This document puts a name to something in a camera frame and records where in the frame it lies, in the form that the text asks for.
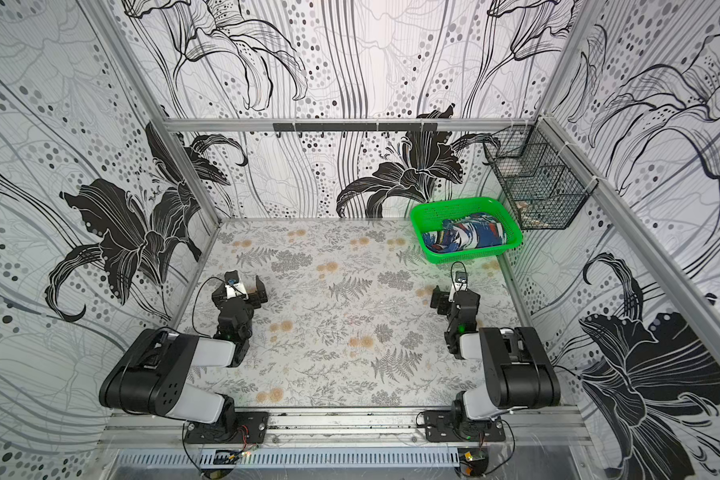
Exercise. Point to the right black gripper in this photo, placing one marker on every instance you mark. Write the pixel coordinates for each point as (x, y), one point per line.
(456, 296)

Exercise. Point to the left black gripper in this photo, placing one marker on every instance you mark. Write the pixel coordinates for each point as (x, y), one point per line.
(254, 297)

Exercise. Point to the blue patterned long pants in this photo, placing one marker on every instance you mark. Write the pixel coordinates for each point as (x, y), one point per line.
(474, 231)

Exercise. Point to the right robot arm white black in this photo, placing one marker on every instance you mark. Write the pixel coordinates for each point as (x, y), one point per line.
(517, 373)

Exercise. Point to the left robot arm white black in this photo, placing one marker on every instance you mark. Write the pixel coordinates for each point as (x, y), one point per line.
(152, 377)

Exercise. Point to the green plastic basket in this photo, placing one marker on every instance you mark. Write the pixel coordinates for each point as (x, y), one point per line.
(429, 217)

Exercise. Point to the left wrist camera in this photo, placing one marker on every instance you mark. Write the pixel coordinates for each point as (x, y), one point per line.
(233, 286)

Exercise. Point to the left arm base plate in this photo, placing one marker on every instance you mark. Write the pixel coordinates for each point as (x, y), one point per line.
(248, 427)

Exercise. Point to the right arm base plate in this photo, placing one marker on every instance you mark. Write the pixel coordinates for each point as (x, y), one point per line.
(441, 427)

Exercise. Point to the white slotted cable duct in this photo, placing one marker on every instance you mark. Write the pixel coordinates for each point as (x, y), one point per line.
(298, 458)

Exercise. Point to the black wire basket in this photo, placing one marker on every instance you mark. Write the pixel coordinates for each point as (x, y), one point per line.
(540, 190)

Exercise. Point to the black bar on rail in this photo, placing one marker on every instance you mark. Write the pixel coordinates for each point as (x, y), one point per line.
(354, 126)

